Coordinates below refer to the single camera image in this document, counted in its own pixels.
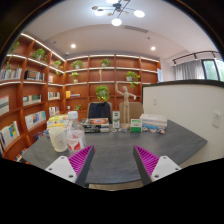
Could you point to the white ribbed cup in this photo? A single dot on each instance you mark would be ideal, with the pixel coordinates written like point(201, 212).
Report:
point(58, 138)

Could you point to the tall green white carton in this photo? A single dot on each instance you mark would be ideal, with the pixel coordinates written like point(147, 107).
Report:
point(116, 119)

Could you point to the dark office chair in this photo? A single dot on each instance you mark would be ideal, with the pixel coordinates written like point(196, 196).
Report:
point(100, 110)

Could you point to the grey window curtain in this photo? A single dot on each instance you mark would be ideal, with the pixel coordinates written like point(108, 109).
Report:
point(189, 70)

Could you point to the stack of dark books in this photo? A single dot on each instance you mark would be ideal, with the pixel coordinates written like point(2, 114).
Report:
point(95, 125)

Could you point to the potted green plant centre shelf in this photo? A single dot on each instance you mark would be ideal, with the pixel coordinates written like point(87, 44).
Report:
point(102, 93)

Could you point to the potted green plant shelf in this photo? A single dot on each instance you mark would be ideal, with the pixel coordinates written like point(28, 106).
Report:
point(102, 93)
point(132, 78)

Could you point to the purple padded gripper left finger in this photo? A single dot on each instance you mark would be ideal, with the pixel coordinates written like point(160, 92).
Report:
point(75, 167)

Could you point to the wooden bookshelf wall unit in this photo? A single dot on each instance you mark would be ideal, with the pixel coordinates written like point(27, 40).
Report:
point(35, 82)

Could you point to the ceiling chandelier lamp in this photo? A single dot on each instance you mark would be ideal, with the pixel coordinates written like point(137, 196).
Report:
point(116, 8)

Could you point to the white wall socket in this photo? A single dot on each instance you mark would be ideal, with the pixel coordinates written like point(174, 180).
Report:
point(216, 120)

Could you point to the clear plastic water bottle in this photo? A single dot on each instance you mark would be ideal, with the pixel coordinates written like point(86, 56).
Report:
point(75, 134)

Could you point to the potted green plant right shelf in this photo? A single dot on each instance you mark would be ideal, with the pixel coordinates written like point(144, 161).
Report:
point(132, 78)

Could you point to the wooden artist mannequin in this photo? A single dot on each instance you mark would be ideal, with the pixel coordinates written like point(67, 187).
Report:
point(126, 106)

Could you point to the green white small box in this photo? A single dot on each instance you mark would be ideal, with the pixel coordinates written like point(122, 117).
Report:
point(136, 125)

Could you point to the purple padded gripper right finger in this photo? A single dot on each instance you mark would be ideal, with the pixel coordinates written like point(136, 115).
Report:
point(152, 167)

